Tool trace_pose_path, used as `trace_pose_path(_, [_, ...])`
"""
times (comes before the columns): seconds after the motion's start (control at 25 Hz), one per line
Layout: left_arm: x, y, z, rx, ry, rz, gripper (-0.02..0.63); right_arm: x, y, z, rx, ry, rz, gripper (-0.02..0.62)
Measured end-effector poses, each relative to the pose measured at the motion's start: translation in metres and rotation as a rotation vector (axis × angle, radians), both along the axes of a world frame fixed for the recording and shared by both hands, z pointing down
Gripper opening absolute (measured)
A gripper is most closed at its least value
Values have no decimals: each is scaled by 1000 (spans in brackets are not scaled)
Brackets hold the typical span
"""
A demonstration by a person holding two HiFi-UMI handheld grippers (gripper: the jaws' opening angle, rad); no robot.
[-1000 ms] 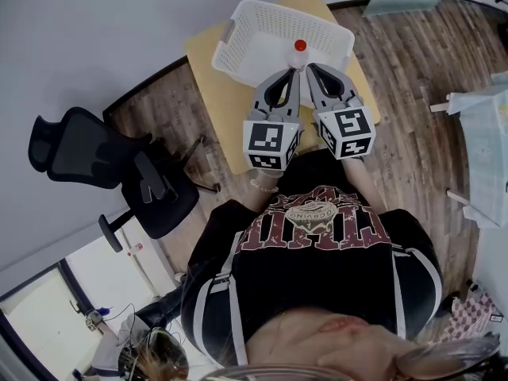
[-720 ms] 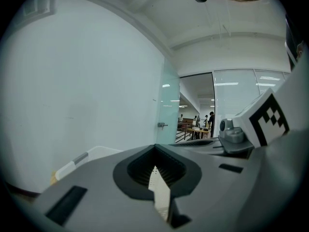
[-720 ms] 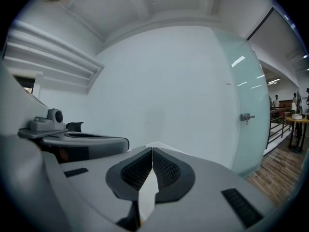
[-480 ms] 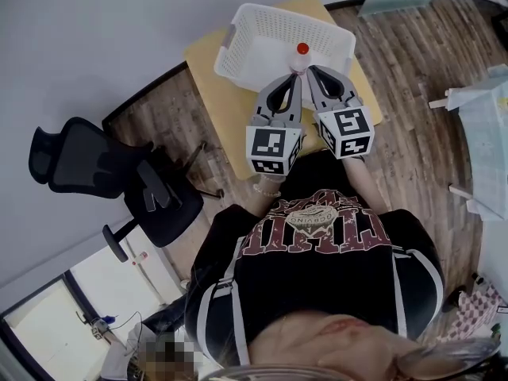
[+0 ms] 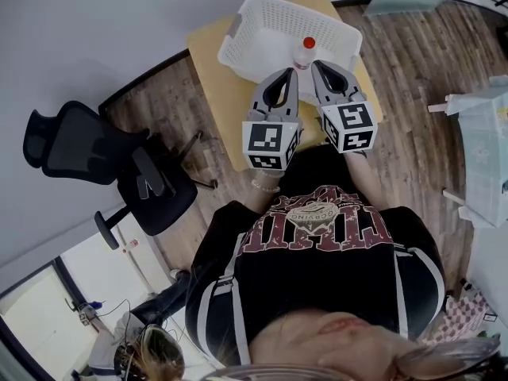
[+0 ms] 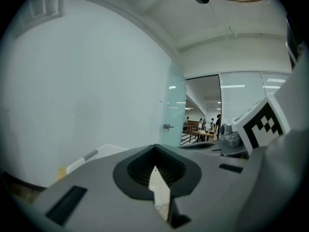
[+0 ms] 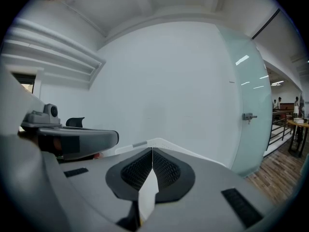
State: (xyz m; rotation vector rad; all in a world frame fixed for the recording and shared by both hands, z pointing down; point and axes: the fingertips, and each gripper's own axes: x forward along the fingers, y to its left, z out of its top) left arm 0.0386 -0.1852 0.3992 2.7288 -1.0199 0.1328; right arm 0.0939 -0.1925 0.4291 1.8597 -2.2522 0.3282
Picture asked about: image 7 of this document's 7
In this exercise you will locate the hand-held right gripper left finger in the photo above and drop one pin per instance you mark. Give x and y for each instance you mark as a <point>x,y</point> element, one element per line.
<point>96,190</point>

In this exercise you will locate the round wooden pedestal table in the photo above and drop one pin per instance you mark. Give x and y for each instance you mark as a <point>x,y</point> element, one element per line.
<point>299,124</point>

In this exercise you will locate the metal door lock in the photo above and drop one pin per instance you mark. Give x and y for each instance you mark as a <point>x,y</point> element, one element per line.
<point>248,117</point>

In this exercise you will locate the black metal railing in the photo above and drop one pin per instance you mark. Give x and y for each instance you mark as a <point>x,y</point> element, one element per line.
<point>283,132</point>

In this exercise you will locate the frosted glass door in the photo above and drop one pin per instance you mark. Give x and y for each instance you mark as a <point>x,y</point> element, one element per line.
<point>248,93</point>

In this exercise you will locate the black mesh office chair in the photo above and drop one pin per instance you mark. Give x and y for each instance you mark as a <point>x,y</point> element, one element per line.
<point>74,122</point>

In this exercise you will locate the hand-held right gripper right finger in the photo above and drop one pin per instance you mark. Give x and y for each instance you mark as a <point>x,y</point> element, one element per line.
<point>205,197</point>

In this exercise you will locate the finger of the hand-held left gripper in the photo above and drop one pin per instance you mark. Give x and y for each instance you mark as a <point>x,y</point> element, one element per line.
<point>96,135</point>

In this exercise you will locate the grey gripper-mounted camera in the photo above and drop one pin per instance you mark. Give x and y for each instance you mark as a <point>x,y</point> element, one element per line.
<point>46,117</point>

